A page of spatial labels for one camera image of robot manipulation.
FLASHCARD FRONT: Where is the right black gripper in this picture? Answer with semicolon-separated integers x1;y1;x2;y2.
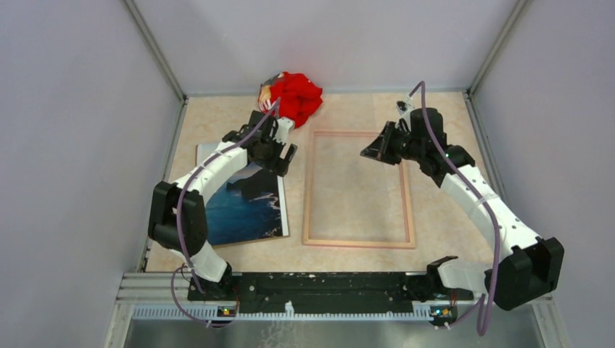
361;121;425;165

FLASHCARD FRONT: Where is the landscape photo print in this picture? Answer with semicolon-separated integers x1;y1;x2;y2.
205;163;289;247

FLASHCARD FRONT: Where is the pink wooden picture frame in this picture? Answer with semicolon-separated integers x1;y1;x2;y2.
302;129;417;249

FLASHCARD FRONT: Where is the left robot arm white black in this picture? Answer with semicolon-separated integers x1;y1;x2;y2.
147;110;297;300

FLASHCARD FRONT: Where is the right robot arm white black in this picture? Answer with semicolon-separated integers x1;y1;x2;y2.
360;107;564;311

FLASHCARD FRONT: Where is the crumpled red cloth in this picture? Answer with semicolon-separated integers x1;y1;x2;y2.
257;71;323;129

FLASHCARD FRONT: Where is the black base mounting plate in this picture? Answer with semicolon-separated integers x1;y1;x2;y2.
187;272;474;314

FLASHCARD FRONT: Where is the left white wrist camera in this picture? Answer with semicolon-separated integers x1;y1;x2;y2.
273;117;295;145

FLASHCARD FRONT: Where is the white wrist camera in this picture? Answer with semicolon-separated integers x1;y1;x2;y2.
395;96;415;116
273;117;295;145

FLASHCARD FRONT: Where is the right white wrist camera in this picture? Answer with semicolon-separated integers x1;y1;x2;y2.
395;96;415;116

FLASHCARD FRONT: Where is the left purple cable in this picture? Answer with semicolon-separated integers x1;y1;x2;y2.
170;97;282;329

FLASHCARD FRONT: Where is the aluminium front rail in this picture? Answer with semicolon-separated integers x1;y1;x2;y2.
115;271;553;322

